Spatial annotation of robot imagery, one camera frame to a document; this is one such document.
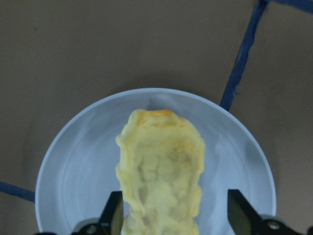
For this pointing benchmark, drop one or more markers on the blue plate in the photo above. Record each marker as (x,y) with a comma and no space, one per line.
(77,174)

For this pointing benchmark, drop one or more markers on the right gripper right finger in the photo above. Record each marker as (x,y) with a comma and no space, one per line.
(245,220)

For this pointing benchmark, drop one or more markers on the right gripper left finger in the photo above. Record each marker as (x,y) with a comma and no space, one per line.
(110,221)

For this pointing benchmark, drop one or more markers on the yellow bread loaf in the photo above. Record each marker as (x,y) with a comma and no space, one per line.
(161,160)

